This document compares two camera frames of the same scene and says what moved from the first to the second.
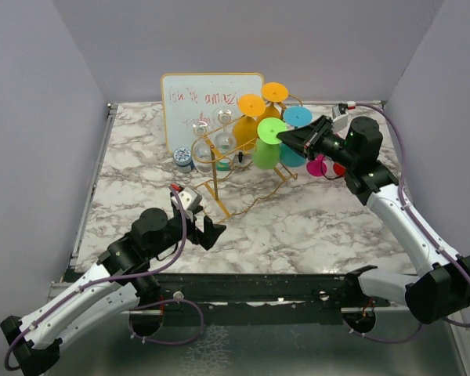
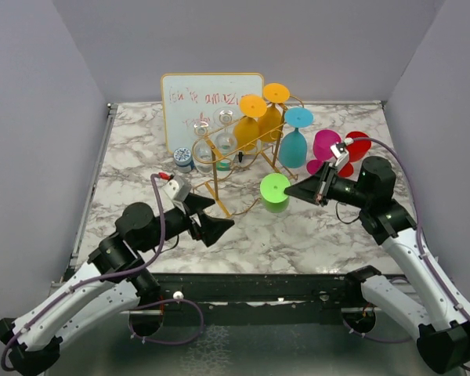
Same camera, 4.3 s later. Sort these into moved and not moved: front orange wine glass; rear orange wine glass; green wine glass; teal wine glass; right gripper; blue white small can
Moved: right gripper; green wine glass
Not moved: teal wine glass; rear orange wine glass; front orange wine glass; blue white small can
